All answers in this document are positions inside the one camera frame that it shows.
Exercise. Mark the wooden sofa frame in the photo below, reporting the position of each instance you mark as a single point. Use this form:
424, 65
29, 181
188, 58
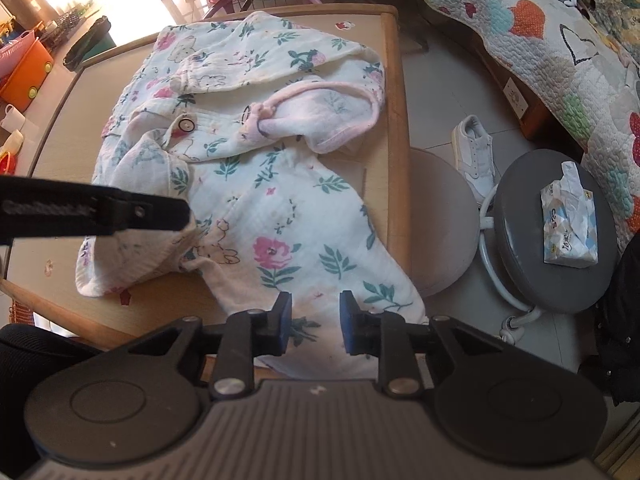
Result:
537, 110

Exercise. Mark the pink plastic basket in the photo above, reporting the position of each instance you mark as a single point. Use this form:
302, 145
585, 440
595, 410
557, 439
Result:
15, 45

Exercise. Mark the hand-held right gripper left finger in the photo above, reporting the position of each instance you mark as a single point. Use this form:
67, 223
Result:
282, 322

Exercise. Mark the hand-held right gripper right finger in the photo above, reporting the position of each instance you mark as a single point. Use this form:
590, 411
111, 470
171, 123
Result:
348, 325

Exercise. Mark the group of cartoon stickers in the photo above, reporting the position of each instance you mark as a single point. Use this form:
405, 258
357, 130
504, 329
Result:
345, 25

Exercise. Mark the white square label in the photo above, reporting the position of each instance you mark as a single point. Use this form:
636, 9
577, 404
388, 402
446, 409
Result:
515, 97

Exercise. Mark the grey round stool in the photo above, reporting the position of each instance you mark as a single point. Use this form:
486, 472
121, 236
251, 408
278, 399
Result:
520, 240

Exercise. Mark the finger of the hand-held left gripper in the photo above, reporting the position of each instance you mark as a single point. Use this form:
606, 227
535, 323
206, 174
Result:
170, 215

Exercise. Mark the cream bowl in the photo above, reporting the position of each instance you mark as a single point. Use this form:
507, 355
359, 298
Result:
12, 141

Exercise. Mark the red toy bowl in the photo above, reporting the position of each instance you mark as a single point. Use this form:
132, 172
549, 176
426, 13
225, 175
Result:
6, 162

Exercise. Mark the floral baby shirt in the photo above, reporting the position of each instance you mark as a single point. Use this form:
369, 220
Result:
280, 200

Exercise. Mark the tissue pack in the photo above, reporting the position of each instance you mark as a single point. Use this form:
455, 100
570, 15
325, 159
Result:
570, 220

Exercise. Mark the orange wicker basket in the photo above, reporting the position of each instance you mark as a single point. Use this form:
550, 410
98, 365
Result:
12, 312

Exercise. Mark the white small basket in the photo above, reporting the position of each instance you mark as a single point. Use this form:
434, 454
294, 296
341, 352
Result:
11, 117

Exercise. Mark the black jacket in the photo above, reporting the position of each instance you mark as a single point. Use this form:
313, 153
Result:
620, 330

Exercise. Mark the orange plastic bin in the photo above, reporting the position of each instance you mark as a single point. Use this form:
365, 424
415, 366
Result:
25, 80

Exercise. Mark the person's left leg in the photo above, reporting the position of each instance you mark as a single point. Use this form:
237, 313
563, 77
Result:
30, 350

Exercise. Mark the heart patterned quilt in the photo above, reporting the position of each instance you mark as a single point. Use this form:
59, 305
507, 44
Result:
600, 125

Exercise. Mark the white sneaker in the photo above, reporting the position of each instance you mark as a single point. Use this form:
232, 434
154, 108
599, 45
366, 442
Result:
475, 155

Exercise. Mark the green bucket with black liner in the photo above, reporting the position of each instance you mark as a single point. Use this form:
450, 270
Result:
87, 42

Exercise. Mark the wooden low table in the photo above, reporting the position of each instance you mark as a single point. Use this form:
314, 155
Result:
60, 110

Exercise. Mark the orange floral sofa cover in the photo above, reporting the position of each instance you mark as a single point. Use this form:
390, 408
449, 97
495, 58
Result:
615, 0

